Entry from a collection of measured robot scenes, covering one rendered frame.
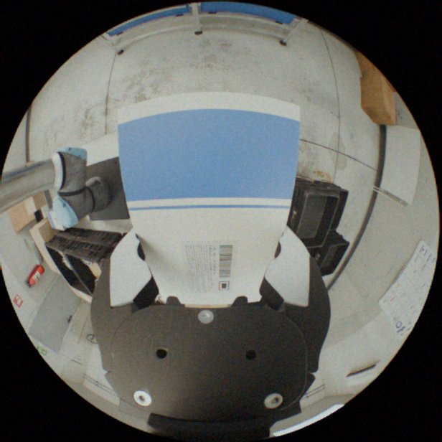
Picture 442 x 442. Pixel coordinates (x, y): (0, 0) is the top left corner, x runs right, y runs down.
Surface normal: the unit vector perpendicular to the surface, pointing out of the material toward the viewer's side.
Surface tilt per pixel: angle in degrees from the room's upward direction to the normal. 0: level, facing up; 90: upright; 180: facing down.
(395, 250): 90
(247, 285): 0
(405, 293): 90
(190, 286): 0
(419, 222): 90
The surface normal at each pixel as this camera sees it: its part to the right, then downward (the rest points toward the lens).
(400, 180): -1.00, 0.01
